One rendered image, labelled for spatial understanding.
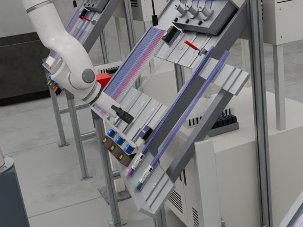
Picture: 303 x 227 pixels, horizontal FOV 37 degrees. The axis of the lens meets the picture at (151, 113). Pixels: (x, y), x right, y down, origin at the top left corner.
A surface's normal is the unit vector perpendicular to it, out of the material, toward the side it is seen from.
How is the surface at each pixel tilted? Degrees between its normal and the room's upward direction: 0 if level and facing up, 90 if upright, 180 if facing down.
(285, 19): 90
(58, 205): 0
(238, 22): 90
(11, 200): 90
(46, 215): 0
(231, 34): 90
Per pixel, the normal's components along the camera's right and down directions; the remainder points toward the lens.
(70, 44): 0.15, -0.63
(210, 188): 0.27, 0.28
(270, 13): -0.91, 0.24
